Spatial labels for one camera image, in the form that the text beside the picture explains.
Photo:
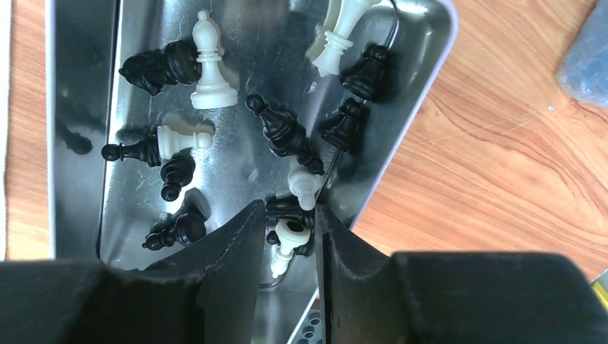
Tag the black bishop in tin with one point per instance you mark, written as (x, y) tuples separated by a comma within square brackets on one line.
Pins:
[(285, 135)]

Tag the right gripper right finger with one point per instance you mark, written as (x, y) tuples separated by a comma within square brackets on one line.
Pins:
[(449, 297)]

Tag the metal tin box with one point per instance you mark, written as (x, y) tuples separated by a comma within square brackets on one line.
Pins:
[(103, 210)]

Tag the grey lego baseplate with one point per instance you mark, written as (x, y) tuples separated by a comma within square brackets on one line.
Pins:
[(309, 330)]

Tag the black knight in tin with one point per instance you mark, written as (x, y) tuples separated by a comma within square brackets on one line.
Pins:
[(152, 70)]

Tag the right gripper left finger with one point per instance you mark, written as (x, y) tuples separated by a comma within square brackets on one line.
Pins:
[(205, 293)]

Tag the white bishop standing in tin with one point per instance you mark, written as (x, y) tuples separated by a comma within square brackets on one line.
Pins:
[(212, 90)]

